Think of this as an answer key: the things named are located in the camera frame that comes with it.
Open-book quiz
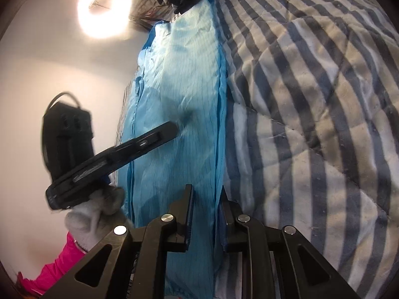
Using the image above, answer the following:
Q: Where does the bed with striped sheet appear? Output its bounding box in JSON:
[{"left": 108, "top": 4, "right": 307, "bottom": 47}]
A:
[{"left": 114, "top": 0, "right": 399, "bottom": 299}]

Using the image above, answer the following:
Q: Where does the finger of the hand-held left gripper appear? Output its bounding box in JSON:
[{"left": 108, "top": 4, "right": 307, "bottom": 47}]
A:
[{"left": 106, "top": 121, "right": 179, "bottom": 176}]

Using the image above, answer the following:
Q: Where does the person's left hand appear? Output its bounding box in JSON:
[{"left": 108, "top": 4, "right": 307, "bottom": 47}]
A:
[{"left": 64, "top": 185, "right": 132, "bottom": 252}]

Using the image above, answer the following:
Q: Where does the ring light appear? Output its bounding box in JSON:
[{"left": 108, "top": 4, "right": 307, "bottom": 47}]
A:
[{"left": 77, "top": 0, "right": 132, "bottom": 39}]

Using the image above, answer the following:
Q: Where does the light blue work coat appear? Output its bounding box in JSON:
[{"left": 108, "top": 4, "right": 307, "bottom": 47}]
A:
[{"left": 117, "top": 0, "right": 229, "bottom": 299}]

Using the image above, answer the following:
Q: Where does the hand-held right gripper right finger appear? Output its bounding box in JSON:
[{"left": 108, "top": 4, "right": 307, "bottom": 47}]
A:
[{"left": 220, "top": 185, "right": 359, "bottom": 299}]

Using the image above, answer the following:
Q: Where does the black tripod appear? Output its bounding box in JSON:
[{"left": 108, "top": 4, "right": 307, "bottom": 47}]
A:
[{"left": 128, "top": 14, "right": 159, "bottom": 33}]

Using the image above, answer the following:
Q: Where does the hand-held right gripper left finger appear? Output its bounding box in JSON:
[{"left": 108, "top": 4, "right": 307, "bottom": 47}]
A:
[{"left": 40, "top": 184, "right": 195, "bottom": 299}]

